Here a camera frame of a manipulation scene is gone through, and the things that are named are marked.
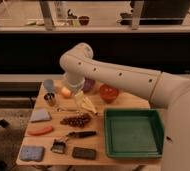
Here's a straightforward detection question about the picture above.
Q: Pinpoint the yellow red apple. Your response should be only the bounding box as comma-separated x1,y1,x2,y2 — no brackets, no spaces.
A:
61,87,71,98

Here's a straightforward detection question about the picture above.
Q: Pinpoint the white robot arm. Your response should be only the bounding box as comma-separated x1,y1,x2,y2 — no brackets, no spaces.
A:
59,43,190,171

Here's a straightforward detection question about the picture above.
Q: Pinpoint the purple bowl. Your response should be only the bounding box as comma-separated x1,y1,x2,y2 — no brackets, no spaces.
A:
82,78,95,92

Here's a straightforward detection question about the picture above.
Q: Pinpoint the dark red background bowl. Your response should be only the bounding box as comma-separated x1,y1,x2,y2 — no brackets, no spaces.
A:
78,16,90,26

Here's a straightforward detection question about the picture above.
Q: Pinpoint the yellow banana bunch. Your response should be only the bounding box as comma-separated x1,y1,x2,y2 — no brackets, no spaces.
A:
80,101,97,114

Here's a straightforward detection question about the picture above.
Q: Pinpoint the bunch of dark grapes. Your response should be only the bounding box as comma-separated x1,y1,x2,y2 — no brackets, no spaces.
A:
60,114,91,128

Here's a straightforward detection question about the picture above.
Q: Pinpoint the metal spoon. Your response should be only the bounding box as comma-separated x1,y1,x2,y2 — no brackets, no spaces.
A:
56,107,79,113

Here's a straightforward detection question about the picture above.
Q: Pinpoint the small metal cup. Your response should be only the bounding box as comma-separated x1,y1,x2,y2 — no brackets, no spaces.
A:
44,93,56,106

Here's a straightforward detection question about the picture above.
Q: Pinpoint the blue plastic cup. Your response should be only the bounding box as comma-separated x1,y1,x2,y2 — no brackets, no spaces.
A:
43,79,55,93

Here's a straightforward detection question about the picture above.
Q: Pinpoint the wooden table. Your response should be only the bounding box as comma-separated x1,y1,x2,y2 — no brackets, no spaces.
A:
16,80,161,166

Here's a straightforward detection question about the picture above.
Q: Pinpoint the grey blue triangular sponge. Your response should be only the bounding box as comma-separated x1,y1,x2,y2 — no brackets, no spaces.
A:
30,109,51,122

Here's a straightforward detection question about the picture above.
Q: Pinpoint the orange carrot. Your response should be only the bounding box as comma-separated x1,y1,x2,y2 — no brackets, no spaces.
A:
27,126,54,136

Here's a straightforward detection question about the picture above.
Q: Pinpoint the black binder clip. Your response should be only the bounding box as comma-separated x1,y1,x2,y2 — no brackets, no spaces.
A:
51,140,67,154

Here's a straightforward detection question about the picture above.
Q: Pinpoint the black rectangular case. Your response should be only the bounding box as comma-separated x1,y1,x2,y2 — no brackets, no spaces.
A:
72,147,96,160

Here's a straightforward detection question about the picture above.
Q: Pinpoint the green plastic tray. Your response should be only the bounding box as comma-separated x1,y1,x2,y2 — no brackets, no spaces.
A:
104,109,164,159

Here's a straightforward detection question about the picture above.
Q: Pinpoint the black background box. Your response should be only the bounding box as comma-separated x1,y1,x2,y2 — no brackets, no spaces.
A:
120,0,190,25

